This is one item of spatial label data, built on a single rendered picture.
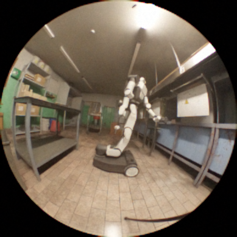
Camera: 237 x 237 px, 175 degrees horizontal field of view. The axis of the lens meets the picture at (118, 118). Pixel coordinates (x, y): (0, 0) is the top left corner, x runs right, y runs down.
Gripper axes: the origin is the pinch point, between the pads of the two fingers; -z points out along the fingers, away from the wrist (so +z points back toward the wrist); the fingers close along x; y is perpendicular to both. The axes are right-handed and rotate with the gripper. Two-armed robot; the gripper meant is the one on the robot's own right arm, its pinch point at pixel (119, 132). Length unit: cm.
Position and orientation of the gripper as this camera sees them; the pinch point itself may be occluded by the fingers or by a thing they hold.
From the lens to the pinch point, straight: 91.7
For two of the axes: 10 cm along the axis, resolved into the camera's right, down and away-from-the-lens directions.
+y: 5.6, 2.5, 7.9
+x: 8.0, 0.9, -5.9
